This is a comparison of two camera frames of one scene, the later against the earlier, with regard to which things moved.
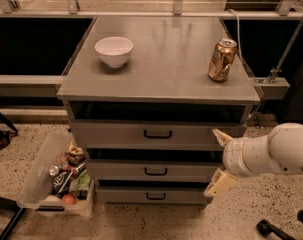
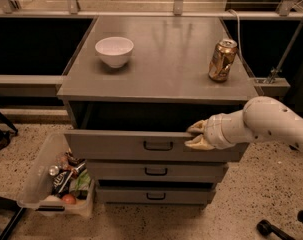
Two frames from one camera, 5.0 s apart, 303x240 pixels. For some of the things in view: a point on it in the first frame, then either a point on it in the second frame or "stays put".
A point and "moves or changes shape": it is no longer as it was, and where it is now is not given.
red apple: (68, 199) stays put
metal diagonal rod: (277, 69) stays put
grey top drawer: (153, 135) moves or changes shape
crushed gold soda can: (222, 60) stays put
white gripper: (233, 156) -> (213, 131)
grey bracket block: (272, 90) stays put
